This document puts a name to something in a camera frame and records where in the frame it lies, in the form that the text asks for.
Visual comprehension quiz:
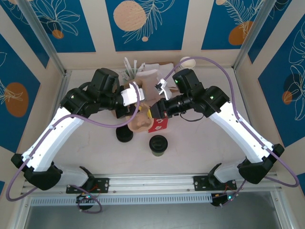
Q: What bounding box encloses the black jar lid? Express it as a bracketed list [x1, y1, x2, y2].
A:
[115, 127, 134, 143]

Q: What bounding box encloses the white paper napkin pile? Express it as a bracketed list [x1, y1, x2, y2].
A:
[142, 62, 176, 82]

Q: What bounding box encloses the grey metal panel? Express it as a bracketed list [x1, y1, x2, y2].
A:
[23, 205, 282, 229]

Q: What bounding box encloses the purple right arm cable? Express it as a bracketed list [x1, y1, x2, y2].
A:
[163, 56, 300, 208]

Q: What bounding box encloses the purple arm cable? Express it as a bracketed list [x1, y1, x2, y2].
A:
[163, 56, 300, 208]
[5, 84, 141, 214]

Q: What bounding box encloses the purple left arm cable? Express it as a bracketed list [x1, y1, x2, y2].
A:
[5, 84, 141, 214]

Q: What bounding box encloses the black cable loop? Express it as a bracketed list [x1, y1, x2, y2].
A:
[180, 111, 204, 123]

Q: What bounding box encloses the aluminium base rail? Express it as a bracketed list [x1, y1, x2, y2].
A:
[20, 173, 283, 195]

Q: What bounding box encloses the aluminium frame post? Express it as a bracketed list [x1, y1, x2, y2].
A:
[233, 0, 282, 73]
[16, 0, 72, 77]

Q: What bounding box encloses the grey slotted cable duct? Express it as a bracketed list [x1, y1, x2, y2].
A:
[30, 193, 213, 206]

